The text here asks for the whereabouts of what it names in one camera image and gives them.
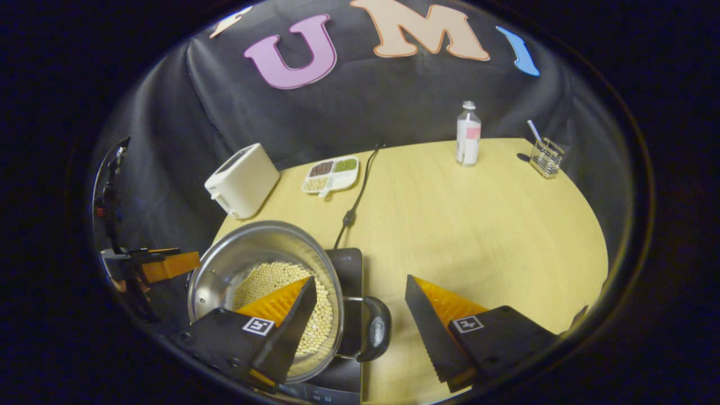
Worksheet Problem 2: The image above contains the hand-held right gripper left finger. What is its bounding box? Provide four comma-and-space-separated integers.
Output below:
170, 276, 318, 393

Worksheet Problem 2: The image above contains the white toaster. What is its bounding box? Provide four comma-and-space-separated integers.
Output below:
204, 142, 280, 220

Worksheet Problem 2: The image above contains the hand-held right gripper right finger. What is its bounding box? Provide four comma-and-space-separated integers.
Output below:
405, 274, 560, 393

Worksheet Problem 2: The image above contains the black backdrop cloth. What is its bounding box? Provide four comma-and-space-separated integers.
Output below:
90, 0, 636, 338

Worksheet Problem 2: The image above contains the wire mesh holder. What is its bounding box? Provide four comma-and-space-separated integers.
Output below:
530, 138, 565, 179

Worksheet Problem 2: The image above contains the clear bottle with pink label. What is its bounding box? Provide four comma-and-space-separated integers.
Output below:
456, 101, 482, 167

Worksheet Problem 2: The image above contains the black power cable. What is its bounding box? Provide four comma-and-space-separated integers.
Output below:
334, 143, 386, 249

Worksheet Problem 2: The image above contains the stainless steel pot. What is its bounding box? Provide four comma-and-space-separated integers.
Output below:
187, 220, 392, 384

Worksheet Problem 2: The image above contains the black induction cooktop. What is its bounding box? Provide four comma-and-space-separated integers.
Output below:
276, 247, 363, 405

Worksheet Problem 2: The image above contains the white divided dish of beans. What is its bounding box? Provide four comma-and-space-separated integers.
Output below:
301, 156, 359, 199

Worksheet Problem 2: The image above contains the pile of soybeans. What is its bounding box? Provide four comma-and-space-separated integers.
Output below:
232, 262, 334, 358

